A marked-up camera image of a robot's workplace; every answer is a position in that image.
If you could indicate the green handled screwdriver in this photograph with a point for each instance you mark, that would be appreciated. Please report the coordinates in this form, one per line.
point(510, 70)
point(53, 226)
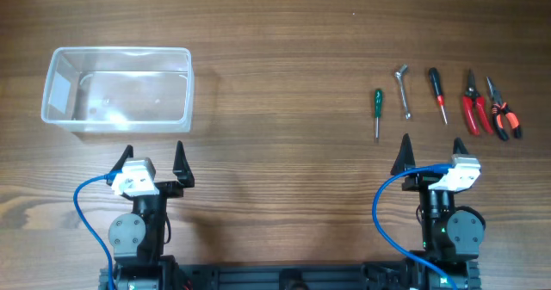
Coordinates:
point(378, 99)

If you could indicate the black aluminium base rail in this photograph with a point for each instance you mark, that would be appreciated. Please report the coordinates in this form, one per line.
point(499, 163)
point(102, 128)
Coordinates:
point(354, 277)

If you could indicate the silver metal wrench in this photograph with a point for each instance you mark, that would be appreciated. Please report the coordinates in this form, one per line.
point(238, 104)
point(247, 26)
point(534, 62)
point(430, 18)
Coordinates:
point(399, 74)

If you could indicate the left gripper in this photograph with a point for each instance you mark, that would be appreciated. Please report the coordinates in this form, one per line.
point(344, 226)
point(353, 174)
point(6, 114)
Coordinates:
point(175, 189)

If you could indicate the red handled cutting pliers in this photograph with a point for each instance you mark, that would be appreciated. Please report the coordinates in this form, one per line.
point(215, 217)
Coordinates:
point(474, 102)

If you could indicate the orange black needle-nose pliers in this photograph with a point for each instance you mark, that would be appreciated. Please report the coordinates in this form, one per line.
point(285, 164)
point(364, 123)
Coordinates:
point(501, 110)

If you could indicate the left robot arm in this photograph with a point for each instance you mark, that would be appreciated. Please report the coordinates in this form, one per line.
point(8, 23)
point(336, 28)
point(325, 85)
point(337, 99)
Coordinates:
point(138, 238)

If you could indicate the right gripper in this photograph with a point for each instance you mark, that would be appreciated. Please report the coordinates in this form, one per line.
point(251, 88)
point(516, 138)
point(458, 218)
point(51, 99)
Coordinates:
point(405, 158)

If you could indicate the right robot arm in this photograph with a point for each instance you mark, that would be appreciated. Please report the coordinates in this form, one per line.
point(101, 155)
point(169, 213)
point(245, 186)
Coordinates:
point(451, 235)

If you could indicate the clear plastic container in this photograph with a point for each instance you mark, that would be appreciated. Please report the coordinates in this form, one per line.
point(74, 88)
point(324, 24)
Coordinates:
point(120, 89)

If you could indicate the black red screwdriver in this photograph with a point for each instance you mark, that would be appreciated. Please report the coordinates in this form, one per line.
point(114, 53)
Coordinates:
point(435, 81)

